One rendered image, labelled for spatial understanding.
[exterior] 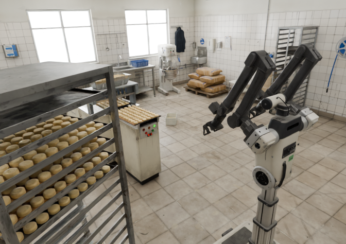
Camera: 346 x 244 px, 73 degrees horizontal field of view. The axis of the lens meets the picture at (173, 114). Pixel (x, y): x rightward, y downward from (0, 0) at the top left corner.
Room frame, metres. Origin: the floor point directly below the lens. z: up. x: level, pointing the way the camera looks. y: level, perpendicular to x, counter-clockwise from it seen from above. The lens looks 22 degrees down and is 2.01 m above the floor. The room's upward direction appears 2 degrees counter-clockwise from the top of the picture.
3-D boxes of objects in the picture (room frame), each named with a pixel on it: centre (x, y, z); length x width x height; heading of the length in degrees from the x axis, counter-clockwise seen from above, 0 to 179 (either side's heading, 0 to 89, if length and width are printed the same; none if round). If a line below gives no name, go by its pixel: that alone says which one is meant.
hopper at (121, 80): (3.28, 0.87, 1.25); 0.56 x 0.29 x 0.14; 131
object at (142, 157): (2.90, 0.54, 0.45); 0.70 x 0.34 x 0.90; 41
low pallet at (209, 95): (6.79, -1.02, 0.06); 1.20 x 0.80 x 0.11; 36
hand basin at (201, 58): (7.69, -0.93, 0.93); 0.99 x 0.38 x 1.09; 34
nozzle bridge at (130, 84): (3.28, 0.87, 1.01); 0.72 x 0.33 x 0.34; 131
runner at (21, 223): (0.91, 0.48, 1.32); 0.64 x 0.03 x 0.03; 152
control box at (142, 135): (2.62, 0.31, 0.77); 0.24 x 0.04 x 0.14; 131
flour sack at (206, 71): (6.76, -1.07, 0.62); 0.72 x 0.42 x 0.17; 40
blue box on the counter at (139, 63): (6.61, 0.86, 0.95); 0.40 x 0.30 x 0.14; 127
